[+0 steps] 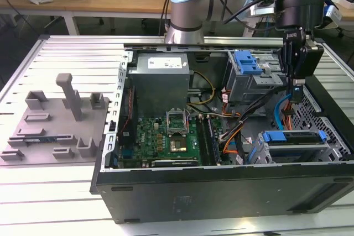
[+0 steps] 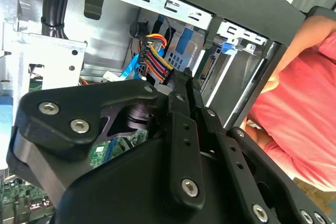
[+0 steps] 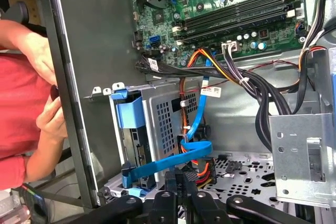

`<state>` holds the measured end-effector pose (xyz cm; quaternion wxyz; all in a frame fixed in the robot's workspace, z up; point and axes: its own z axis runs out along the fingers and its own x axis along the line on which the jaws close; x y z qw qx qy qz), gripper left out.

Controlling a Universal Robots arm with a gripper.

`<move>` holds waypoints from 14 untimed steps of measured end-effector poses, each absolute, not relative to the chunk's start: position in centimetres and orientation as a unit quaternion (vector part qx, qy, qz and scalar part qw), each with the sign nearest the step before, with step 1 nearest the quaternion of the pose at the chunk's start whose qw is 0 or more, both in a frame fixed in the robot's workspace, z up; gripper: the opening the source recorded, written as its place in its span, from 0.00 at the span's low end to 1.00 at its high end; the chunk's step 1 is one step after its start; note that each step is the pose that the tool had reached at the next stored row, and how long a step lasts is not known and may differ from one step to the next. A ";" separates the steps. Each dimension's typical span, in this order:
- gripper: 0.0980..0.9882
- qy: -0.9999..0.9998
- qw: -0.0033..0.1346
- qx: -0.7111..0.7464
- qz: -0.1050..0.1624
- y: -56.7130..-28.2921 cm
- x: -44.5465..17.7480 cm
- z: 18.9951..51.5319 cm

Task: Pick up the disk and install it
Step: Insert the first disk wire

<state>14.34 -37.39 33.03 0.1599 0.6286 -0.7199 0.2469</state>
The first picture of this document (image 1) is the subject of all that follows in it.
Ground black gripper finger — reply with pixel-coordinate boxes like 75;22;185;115
293;45;308;104
279;46;295;104

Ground blue data wire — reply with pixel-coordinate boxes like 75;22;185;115
272;86;302;131

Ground orange power wire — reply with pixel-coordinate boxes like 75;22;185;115
280;100;295;131

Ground hard disk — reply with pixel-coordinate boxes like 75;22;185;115
247;129;327;165

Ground grey metal disk bay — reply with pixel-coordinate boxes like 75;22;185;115
247;129;346;165

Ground blue plastic cage latch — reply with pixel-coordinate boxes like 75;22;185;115
233;50;263;76

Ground wooden desk with clutter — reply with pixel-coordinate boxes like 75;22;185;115
248;0;354;38

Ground grey drive cage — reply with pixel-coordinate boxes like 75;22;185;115
225;50;289;104

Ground installed RAM stick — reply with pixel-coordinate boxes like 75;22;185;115
207;117;223;165

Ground black RAM slot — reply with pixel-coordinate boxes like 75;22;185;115
203;116;216;165
196;116;209;165

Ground metal socket cover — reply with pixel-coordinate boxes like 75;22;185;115
165;108;190;136

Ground grey power supply unit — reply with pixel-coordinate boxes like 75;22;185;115
127;53;191;117

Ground CPU socket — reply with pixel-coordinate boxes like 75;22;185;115
169;135;189;154

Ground black open PC case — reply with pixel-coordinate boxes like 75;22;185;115
90;43;354;224

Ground black graphics card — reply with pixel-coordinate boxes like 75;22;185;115
150;158;199;168

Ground green motherboard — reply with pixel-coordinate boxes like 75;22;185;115
118;114;225;168

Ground wooden desk with white legs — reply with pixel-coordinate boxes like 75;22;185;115
0;0;172;36

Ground grey parts rack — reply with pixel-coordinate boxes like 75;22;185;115
0;72;111;166

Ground blue network cable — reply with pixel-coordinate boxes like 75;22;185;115
264;16;272;37

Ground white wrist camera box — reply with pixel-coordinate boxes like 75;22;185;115
250;3;277;16

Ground black sleeved wire bundle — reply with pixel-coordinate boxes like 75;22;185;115
221;85;290;143

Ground yellow wires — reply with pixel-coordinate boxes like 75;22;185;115
188;71;216;107

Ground orange looped wire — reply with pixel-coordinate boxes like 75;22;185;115
222;130;244;154

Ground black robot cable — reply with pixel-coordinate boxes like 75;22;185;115
159;0;277;36

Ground red black thin wire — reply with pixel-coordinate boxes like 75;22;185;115
121;85;137;135

